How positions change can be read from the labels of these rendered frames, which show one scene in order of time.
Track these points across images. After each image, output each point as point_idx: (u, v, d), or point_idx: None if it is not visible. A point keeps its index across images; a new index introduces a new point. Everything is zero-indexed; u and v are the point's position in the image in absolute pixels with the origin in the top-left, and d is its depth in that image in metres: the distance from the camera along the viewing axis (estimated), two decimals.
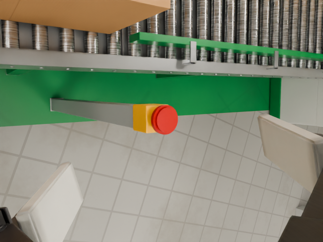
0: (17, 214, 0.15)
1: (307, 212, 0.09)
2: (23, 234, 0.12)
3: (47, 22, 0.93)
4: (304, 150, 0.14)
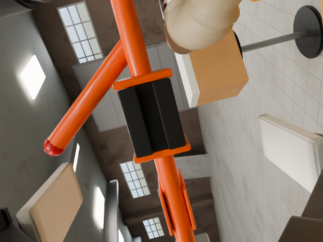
0: (17, 214, 0.15)
1: (307, 212, 0.09)
2: (23, 234, 0.12)
3: None
4: (304, 150, 0.14)
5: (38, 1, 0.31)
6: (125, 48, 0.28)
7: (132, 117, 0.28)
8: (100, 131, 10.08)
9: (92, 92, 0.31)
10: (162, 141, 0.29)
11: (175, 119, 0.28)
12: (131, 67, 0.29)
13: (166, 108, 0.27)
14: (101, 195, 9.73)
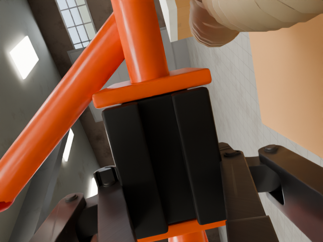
0: None
1: (230, 216, 0.09)
2: (122, 193, 0.13)
3: None
4: None
5: None
6: (120, 27, 0.15)
7: (130, 163, 0.14)
8: (96, 121, 9.84)
9: (59, 107, 0.17)
10: (185, 207, 0.15)
11: (215, 168, 0.14)
12: (131, 65, 0.15)
13: (197, 148, 0.14)
14: (96, 187, 9.46)
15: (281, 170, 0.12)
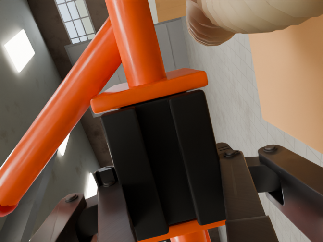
0: None
1: (229, 216, 0.09)
2: (122, 193, 0.13)
3: None
4: None
5: None
6: (117, 31, 0.15)
7: (130, 167, 0.14)
8: (94, 116, 9.83)
9: (58, 112, 0.17)
10: (185, 208, 0.15)
11: (213, 170, 0.14)
12: (129, 68, 0.15)
13: (195, 150, 0.14)
14: (93, 182, 9.45)
15: (281, 170, 0.12)
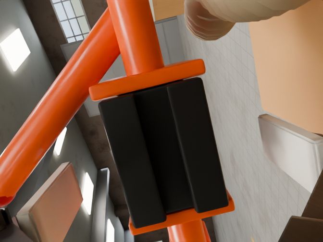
0: (17, 214, 0.15)
1: (307, 212, 0.09)
2: (23, 234, 0.12)
3: None
4: (304, 150, 0.14)
5: None
6: (115, 20, 0.15)
7: (127, 154, 0.14)
8: (90, 115, 9.81)
9: (56, 102, 0.17)
10: (183, 196, 0.15)
11: (210, 157, 0.14)
12: (127, 57, 0.15)
13: (192, 137, 0.14)
14: (90, 181, 9.43)
15: None
